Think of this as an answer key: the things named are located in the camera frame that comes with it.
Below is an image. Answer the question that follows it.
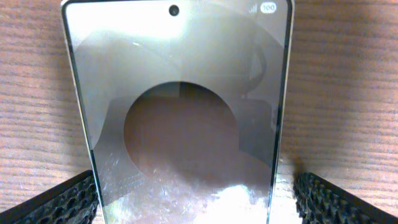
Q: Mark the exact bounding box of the Galaxy smartphone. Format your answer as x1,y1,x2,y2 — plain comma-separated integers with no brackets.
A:
61,0,295,223

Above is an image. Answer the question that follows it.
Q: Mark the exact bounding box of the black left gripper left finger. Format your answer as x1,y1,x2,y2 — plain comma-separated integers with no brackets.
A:
1,170,99,224

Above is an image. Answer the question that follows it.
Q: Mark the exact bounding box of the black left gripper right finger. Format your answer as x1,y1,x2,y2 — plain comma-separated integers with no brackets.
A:
294,172,397,224

